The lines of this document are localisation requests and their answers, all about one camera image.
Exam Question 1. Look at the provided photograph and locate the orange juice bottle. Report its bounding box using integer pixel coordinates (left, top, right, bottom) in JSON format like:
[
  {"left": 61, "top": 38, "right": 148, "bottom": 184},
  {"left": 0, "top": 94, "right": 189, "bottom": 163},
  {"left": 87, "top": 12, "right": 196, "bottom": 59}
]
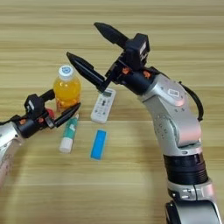
[{"left": 52, "top": 64, "right": 82, "bottom": 114}]

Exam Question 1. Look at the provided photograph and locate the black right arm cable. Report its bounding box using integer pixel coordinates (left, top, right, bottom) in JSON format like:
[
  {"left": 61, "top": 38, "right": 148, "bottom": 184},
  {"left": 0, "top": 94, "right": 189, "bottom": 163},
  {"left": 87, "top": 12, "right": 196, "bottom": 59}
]
[{"left": 177, "top": 80, "right": 205, "bottom": 123}]

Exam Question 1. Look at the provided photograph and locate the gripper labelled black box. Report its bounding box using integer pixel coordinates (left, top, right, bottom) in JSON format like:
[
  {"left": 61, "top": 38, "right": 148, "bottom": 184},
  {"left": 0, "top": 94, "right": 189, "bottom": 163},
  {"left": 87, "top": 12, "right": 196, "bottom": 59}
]
[
  {"left": 125, "top": 32, "right": 151, "bottom": 72},
  {"left": 24, "top": 93, "right": 46, "bottom": 116}
]

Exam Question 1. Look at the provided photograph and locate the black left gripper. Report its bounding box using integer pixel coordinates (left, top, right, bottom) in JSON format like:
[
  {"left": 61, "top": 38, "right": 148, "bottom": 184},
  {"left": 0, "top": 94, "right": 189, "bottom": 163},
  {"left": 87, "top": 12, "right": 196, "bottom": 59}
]
[{"left": 13, "top": 88, "right": 82, "bottom": 140}]

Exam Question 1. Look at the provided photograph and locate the red cube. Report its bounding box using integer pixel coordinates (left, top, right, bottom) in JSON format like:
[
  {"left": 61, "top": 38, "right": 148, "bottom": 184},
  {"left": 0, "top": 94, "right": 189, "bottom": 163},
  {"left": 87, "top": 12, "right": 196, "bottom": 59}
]
[{"left": 45, "top": 108, "right": 56, "bottom": 120}]

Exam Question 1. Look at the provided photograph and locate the blue rectangular block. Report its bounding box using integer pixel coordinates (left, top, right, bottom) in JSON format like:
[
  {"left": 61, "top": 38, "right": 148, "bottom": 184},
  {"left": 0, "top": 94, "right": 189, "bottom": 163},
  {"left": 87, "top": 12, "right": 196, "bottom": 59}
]
[{"left": 89, "top": 129, "right": 109, "bottom": 161}]

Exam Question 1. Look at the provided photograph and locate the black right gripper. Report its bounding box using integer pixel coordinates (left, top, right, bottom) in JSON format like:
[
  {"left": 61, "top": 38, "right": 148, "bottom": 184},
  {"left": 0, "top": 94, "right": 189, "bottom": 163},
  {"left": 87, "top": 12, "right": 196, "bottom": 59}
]
[{"left": 66, "top": 21, "right": 156, "bottom": 96}]

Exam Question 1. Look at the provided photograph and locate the white remote control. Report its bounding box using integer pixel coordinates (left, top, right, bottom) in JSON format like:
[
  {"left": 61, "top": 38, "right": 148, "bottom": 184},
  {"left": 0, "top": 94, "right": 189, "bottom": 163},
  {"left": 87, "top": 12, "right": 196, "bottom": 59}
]
[{"left": 89, "top": 87, "right": 117, "bottom": 125}]

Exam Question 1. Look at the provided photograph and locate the right gripper labelled black box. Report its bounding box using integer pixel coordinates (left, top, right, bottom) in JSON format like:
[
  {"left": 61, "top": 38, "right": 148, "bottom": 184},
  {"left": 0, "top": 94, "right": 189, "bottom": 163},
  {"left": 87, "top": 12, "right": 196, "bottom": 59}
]
[{"left": 125, "top": 32, "right": 151, "bottom": 72}]

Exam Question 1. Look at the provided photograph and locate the left gripper labelled black box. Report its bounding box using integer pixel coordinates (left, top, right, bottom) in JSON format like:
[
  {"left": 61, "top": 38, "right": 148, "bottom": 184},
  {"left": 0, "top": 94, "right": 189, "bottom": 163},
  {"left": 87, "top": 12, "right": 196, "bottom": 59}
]
[{"left": 24, "top": 93, "right": 46, "bottom": 116}]

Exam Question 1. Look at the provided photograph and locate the white and green tube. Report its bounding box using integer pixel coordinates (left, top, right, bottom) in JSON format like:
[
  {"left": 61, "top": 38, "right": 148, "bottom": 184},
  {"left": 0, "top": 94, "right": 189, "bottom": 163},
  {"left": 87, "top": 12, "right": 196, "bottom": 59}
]
[{"left": 59, "top": 113, "right": 80, "bottom": 155}]

